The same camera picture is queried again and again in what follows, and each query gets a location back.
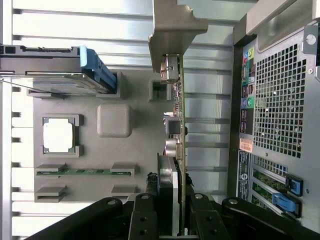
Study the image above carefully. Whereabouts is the green RAM stick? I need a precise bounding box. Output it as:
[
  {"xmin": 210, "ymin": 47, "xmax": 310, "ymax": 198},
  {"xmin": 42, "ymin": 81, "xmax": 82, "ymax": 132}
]
[{"xmin": 35, "ymin": 168, "xmax": 131, "ymax": 177}]

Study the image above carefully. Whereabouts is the silver CPU chip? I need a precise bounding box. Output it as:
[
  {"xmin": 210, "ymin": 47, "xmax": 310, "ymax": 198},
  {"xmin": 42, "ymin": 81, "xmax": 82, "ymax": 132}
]
[{"xmin": 42, "ymin": 117, "xmax": 76, "ymax": 154}]

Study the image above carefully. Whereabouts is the grey printed parts rack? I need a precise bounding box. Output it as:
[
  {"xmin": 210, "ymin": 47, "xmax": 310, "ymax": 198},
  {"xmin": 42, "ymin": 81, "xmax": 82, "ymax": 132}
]
[{"xmin": 25, "ymin": 69, "xmax": 176, "ymax": 204}]

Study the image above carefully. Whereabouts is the dark grey open PC case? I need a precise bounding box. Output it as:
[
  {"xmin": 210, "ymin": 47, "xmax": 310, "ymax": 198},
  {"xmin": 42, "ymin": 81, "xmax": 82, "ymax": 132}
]
[{"xmin": 231, "ymin": 0, "xmax": 320, "ymax": 240}]

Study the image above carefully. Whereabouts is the hard disk in blue caddy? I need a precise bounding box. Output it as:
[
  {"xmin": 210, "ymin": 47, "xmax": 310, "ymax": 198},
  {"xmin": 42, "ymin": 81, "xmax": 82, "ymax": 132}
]
[{"xmin": 0, "ymin": 44, "xmax": 119, "ymax": 95}]

